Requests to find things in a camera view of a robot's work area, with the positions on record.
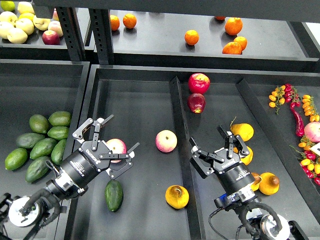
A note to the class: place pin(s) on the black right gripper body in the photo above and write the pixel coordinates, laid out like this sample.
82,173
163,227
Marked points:
233,174

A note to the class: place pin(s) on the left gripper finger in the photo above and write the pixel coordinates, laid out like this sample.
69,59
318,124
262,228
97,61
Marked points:
107,156
97,124

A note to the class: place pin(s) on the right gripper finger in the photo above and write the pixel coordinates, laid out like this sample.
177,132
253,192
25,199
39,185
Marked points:
233,141
203,161

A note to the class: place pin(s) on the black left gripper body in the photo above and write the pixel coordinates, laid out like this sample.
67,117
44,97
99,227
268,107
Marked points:
84,164

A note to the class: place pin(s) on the dark green avocado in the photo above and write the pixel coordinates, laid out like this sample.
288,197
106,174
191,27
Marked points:
113,195

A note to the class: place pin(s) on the yellow pear stem up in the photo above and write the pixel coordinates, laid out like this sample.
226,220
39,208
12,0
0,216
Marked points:
177,196

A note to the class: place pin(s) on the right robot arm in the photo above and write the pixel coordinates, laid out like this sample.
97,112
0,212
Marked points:
260,221

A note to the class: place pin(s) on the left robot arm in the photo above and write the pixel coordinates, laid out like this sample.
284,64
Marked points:
44,206

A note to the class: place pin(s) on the green avocado second row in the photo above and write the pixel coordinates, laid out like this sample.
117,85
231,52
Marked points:
58,132

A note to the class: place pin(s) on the yellow pear middle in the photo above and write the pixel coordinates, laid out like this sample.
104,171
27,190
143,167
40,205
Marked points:
248,158

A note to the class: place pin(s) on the green avocado top right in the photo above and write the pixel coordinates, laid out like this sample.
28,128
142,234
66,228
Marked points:
60,118

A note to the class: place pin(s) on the yellow pear lower centre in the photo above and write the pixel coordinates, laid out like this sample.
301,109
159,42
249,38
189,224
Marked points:
257,181

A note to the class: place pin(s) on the green avocado centre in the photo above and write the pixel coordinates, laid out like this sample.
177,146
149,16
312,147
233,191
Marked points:
43,147

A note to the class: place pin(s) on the yellow pear lower right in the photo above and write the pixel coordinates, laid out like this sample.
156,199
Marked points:
269,184

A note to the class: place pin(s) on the green avocado top left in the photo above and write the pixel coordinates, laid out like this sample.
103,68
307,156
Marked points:
39,124

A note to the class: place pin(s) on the green avocado bottom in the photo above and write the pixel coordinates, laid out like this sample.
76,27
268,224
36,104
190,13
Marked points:
37,169

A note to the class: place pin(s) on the dark avocado left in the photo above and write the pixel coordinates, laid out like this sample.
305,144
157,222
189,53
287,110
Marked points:
29,140

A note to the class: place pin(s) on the bright green avocado far left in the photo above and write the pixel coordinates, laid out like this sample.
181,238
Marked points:
16,159

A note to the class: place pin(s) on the pink apple left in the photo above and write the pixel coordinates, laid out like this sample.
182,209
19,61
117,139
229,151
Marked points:
117,146

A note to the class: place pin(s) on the pink apple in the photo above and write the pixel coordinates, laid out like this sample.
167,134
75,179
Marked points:
117,146
166,141

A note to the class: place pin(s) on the pink apple centre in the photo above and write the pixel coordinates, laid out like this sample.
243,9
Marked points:
166,141

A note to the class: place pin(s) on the dark red apple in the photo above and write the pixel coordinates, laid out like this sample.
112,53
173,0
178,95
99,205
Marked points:
196,102

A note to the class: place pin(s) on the black centre tray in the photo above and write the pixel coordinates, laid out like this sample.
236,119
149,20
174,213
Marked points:
143,103

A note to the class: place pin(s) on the black tray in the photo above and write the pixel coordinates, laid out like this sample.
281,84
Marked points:
29,87
143,103

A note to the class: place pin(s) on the bright red apple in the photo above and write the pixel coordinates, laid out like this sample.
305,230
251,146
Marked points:
198,83

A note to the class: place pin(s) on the orange cherry tomato bunch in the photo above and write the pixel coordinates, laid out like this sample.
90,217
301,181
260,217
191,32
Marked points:
277,98

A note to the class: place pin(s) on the black left tray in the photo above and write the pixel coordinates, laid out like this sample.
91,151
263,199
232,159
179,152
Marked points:
29,87

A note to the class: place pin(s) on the red chili pepper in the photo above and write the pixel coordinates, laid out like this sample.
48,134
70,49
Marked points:
299,124

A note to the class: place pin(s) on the red cherry tomato bunch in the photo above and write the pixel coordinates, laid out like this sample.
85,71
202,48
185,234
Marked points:
291,96

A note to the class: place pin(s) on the mixed cherry tomatoes lower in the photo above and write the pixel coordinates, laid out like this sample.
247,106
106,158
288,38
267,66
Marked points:
308,160

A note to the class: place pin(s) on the pink peach right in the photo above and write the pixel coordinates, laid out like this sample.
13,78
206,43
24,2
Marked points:
312,131

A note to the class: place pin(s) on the orange tomato bunch right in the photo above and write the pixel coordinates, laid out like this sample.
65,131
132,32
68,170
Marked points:
310,109

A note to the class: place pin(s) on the orange front right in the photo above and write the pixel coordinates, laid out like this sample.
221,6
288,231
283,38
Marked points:
233,48

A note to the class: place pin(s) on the white label card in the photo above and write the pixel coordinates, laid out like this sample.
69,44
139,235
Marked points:
316,149

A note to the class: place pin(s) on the orange small right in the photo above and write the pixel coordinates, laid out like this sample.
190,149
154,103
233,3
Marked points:
242,41

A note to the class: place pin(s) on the red apple on shelf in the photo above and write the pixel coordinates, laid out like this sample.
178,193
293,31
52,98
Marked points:
50,37

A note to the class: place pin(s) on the orange far left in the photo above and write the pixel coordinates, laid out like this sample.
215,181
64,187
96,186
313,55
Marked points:
114,22

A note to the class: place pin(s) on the black shelf post right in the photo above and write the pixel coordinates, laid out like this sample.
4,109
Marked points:
100,21

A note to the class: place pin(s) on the black shelf post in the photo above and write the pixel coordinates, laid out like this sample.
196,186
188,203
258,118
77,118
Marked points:
71,32
100,21

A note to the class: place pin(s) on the black shelf post left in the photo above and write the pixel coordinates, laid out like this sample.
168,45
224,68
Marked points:
71,32

